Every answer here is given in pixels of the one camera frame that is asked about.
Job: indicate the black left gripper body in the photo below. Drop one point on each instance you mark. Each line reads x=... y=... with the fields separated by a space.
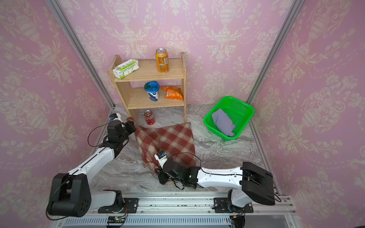
x=123 y=137

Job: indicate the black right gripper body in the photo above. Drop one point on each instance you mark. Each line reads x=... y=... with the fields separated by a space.
x=179 y=182

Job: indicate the red plaid skirt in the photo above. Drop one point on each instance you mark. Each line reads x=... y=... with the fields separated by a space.
x=176 y=140

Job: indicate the lavender skirt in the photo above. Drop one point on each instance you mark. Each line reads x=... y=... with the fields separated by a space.
x=223 y=123

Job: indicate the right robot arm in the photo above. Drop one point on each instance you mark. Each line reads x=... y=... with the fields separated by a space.
x=248 y=183

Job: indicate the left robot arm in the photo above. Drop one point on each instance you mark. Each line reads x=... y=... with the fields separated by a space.
x=70 y=194

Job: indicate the red cola can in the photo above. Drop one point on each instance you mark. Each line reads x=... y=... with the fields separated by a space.
x=149 y=117

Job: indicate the wooden two-tier shelf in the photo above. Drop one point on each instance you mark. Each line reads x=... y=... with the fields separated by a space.
x=141 y=90

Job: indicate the orange snack bag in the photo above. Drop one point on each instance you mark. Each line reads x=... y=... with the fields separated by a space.
x=173 y=92

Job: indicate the white green tissue box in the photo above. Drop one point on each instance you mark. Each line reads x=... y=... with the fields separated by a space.
x=126 y=68

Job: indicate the small black circuit board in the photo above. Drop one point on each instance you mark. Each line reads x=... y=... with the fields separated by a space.
x=115 y=220

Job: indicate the orange drink can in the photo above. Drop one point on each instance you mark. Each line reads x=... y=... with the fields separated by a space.
x=162 y=60

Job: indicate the green plastic perforated basket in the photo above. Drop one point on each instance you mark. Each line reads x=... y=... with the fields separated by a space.
x=239 y=112

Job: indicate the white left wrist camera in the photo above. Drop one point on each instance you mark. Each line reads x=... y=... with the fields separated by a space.
x=115 y=117

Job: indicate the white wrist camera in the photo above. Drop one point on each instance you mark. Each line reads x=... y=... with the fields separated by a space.
x=161 y=157
x=115 y=117

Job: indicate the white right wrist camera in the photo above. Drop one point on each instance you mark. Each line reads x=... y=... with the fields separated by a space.
x=161 y=157

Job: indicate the aluminium mounting rail frame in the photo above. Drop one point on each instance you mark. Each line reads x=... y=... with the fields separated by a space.
x=188 y=210

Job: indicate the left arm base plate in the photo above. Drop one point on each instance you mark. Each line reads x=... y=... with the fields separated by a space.
x=129 y=205

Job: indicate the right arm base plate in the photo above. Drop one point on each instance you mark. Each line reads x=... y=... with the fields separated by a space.
x=221 y=205

